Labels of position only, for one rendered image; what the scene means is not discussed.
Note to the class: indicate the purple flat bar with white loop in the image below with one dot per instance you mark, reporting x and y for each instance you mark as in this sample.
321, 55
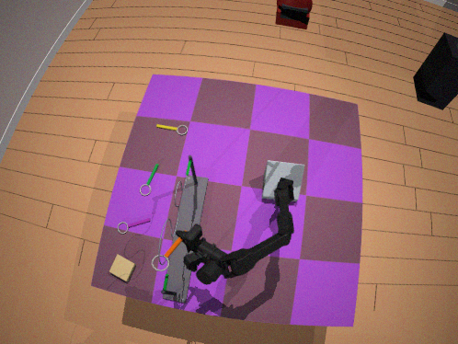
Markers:
136, 223

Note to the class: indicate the pale yellow square block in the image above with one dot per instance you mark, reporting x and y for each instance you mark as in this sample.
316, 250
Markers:
122, 267

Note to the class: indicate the orange handle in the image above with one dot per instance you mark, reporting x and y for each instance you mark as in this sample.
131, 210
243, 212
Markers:
167, 254

